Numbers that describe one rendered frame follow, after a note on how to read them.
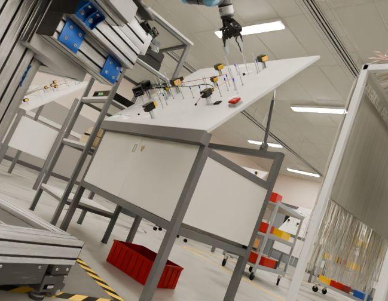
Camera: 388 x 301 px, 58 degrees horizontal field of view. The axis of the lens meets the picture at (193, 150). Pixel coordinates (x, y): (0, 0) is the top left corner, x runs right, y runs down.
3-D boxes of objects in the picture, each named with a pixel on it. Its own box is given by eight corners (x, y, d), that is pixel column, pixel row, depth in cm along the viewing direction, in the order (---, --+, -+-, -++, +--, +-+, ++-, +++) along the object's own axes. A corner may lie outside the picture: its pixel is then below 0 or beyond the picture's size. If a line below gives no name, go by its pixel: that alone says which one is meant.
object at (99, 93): (108, 97, 270) (112, 89, 271) (91, 97, 297) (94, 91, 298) (141, 116, 290) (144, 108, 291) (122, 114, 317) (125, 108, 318)
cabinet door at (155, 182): (168, 221, 164) (198, 144, 170) (116, 196, 206) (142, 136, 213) (172, 222, 165) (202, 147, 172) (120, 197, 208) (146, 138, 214)
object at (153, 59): (130, 54, 279) (139, 33, 282) (116, 57, 296) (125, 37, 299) (158, 73, 298) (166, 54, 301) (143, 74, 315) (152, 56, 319)
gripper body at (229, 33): (232, 36, 194) (229, 13, 189) (240, 36, 186) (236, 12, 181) (220, 39, 192) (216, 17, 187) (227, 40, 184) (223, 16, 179)
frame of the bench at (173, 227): (140, 309, 154) (205, 146, 167) (57, 232, 246) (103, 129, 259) (226, 321, 191) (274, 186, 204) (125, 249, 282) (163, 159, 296)
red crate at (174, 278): (145, 287, 194) (155, 263, 197) (104, 260, 219) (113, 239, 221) (176, 289, 216) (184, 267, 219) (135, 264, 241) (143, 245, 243)
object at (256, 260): (251, 281, 400) (282, 193, 418) (217, 264, 434) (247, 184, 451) (285, 287, 472) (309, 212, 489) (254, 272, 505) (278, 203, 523)
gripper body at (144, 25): (153, 41, 209) (141, 24, 203) (144, 43, 215) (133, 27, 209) (160, 34, 213) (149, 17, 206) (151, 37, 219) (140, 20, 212)
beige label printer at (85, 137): (89, 145, 265) (100, 122, 269) (78, 142, 281) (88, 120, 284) (120, 159, 285) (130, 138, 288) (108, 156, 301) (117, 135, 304)
